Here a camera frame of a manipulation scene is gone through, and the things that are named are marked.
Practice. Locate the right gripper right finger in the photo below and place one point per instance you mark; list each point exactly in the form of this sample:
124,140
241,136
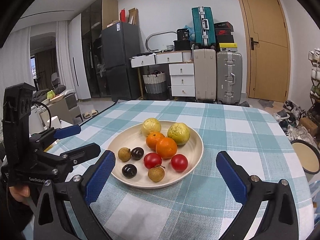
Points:
280,217

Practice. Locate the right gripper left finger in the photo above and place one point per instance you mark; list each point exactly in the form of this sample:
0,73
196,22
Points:
51,217

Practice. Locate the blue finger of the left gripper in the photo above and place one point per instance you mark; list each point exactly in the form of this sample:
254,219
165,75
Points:
41,141
50,164

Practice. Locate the brown longan fruit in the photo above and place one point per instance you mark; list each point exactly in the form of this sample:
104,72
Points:
124,154
157,173

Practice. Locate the dark purple cherry tomato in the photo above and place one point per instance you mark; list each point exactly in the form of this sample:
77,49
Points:
137,153

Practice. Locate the red cherry tomato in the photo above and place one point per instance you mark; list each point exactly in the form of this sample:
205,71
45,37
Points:
151,160
179,163

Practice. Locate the orange tangerine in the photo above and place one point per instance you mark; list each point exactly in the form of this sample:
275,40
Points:
153,138
166,148

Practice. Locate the yellow pale guava fruit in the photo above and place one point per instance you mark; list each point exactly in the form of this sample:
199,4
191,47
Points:
150,125

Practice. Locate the green yellow guava fruit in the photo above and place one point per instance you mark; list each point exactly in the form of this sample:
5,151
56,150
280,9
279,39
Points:
179,132

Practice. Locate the person's left hand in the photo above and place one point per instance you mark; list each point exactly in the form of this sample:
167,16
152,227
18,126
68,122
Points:
20,193

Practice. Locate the cream round plate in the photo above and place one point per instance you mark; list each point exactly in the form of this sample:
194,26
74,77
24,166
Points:
133,137

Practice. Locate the teal checkered tablecloth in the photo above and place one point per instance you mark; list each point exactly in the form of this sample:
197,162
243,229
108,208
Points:
200,206

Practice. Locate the woven laundry basket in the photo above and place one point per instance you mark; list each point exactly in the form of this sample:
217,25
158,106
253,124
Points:
156,86

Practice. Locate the black refrigerator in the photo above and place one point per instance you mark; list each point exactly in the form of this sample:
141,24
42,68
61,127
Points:
121,43

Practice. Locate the white drawer desk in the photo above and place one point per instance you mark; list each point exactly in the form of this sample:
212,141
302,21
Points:
181,70

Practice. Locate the silver suitcase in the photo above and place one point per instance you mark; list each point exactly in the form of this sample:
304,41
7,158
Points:
229,77

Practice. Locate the beige suitcase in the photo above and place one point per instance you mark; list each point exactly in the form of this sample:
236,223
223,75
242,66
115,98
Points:
205,74

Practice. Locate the stack of shoe boxes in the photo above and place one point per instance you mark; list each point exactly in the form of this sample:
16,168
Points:
224,36

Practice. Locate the wooden door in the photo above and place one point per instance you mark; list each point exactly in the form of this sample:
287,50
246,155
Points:
268,49

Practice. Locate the teal suitcase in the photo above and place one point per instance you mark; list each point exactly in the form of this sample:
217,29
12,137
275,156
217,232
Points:
204,29

